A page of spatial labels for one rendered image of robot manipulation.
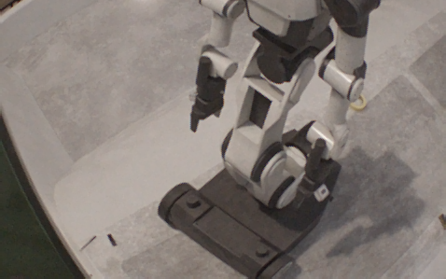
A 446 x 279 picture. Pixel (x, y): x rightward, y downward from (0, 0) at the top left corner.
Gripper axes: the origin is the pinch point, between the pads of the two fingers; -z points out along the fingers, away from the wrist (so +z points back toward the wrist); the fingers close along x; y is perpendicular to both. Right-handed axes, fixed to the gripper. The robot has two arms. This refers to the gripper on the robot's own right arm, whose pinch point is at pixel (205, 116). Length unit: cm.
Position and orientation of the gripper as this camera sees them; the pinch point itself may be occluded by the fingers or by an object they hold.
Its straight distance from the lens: 199.6
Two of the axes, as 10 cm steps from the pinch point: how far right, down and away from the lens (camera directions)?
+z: 1.4, -7.2, -6.8
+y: 7.3, 5.4, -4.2
